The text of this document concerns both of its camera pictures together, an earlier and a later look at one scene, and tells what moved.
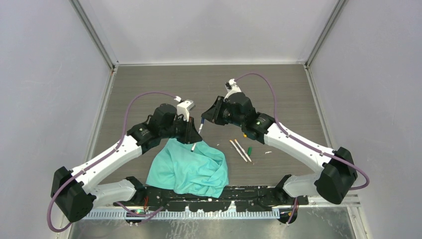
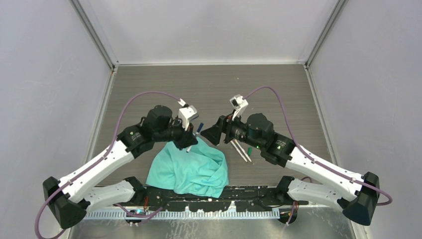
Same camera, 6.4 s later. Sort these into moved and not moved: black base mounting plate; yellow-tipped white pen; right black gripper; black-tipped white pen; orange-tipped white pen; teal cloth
Moved: black-tipped white pen; right black gripper
Not moved: yellow-tipped white pen; orange-tipped white pen; teal cloth; black base mounting plate
